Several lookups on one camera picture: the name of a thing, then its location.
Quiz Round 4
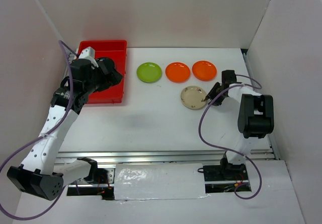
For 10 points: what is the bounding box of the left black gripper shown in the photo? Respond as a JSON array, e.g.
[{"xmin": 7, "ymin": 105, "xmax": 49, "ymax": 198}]
[{"xmin": 84, "ymin": 58, "xmax": 123, "ymax": 95}]

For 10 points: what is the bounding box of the cream floral plate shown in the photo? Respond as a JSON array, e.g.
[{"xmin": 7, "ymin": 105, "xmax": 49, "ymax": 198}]
[{"xmin": 180, "ymin": 86, "xmax": 207, "ymax": 110}]

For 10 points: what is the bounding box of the orange plate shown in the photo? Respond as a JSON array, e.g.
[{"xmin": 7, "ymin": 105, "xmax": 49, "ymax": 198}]
[
  {"xmin": 165, "ymin": 62, "xmax": 191, "ymax": 83},
  {"xmin": 192, "ymin": 60, "xmax": 217, "ymax": 81}
]

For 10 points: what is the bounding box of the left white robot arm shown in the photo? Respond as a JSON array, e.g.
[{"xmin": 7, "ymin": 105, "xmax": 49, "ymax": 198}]
[{"xmin": 7, "ymin": 57, "xmax": 123, "ymax": 201}]

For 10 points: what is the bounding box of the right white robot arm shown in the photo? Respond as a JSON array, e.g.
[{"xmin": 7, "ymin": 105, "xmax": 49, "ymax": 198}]
[{"xmin": 203, "ymin": 69, "xmax": 274, "ymax": 180}]

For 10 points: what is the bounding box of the red plastic bin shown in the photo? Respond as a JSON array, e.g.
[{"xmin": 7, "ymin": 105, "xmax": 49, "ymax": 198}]
[{"xmin": 78, "ymin": 40, "xmax": 127, "ymax": 104}]

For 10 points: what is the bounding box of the green plate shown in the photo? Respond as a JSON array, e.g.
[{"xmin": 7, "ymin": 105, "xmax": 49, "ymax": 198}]
[{"xmin": 136, "ymin": 62, "xmax": 163, "ymax": 83}]

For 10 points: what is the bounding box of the white foil cover sheet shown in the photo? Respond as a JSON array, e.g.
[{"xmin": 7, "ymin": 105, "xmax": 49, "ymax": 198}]
[{"xmin": 114, "ymin": 164, "xmax": 206, "ymax": 200}]

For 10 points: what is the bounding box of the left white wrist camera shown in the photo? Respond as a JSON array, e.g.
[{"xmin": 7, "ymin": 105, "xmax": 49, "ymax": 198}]
[{"xmin": 78, "ymin": 47, "xmax": 95, "ymax": 60}]

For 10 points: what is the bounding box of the aluminium rail frame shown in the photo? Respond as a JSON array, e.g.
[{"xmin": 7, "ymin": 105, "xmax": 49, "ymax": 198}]
[{"xmin": 56, "ymin": 47, "xmax": 281, "ymax": 197}]

